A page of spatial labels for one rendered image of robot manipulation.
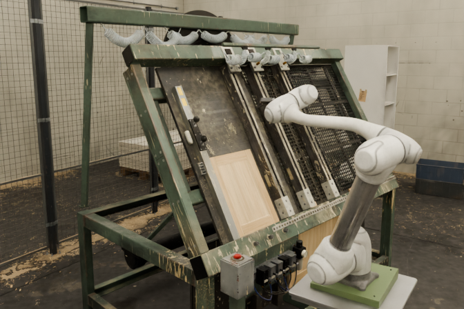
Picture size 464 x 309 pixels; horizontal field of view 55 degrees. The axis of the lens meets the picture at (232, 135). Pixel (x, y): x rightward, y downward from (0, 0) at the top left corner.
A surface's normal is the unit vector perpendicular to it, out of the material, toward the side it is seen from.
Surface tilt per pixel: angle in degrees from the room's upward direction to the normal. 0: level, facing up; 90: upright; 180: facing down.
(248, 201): 59
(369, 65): 90
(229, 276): 90
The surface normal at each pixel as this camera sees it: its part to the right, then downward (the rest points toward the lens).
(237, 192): 0.61, -0.40
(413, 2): -0.56, 0.15
